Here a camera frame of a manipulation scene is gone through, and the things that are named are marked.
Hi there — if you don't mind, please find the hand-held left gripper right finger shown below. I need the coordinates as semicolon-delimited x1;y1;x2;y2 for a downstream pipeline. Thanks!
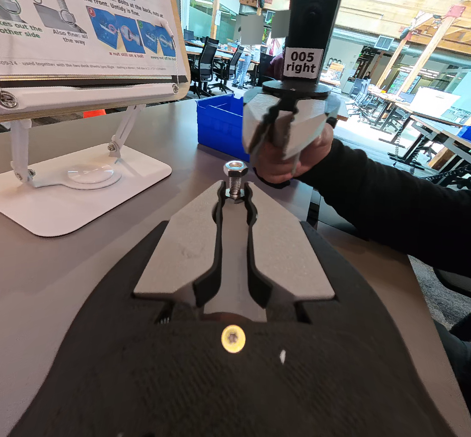
245;182;336;309

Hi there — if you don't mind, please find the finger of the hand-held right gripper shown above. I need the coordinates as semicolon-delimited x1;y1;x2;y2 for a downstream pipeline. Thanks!
281;99;329;160
242;94;283;164

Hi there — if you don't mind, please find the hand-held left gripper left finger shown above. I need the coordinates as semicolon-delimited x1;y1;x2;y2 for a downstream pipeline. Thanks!
132;180;226;308

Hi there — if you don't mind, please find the silver hex bolt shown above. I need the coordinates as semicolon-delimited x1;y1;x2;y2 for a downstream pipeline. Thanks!
222;176;246;203

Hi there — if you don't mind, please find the person's right forearm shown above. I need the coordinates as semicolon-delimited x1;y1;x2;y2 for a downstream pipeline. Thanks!
294;139;471;277

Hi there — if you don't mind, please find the person's right hand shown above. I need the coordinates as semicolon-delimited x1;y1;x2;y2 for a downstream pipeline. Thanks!
255;125;335;185

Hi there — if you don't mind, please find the black office chair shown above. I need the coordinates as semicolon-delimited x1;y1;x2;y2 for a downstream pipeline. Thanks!
215;45;245;93
189;36;219;97
433;266;471;298
258;52;275;86

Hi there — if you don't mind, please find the wooden backing board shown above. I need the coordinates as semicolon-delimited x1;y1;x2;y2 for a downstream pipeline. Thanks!
0;0;192;121

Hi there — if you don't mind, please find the white document stand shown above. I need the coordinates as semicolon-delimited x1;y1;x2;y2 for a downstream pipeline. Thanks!
0;83;191;238

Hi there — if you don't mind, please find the grey display board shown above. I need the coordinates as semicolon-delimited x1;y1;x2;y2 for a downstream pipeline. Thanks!
410;86;462;115

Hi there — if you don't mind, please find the person's right leg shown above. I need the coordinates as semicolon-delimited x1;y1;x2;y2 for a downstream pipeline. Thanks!
434;314;471;419

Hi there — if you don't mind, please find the printed instruction sheet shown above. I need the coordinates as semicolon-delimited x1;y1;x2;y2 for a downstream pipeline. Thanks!
0;0;179;77

